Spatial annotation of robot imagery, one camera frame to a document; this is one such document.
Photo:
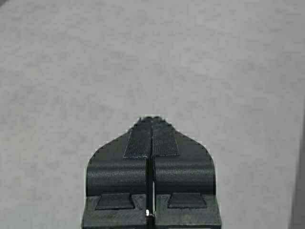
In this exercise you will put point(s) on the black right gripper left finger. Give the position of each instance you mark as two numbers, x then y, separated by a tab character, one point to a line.
117	182

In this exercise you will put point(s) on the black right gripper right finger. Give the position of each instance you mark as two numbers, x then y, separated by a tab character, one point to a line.
185	181

